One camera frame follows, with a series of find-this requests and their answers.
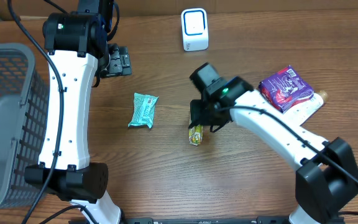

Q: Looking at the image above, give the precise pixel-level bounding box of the green snack packet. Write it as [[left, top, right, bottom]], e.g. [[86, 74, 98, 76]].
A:
[[188, 125, 204, 146]]

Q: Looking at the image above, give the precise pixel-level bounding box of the teal wet wipes pack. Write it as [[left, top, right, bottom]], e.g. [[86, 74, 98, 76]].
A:
[[128, 93, 158, 129]]

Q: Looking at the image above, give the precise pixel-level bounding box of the purple tissue pack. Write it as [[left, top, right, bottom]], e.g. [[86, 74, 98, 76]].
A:
[[258, 65, 314, 113]]

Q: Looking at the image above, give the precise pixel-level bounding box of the white tube gold cap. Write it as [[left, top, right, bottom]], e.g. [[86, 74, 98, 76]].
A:
[[283, 90, 328, 126]]

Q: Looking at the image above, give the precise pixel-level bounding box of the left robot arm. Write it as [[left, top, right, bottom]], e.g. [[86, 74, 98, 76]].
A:
[[25, 1, 131, 224]]

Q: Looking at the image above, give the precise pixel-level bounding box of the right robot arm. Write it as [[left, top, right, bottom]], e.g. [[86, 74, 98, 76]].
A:
[[189, 63, 358, 223]]

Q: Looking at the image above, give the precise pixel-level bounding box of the white barcode scanner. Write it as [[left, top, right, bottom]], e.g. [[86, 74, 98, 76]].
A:
[[181, 8, 209, 52]]

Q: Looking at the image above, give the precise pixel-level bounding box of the grey plastic shopping basket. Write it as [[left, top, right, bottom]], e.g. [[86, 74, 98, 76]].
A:
[[0, 43, 49, 208]]

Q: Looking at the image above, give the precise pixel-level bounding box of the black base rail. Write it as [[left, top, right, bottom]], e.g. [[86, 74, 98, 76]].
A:
[[68, 216, 346, 224]]

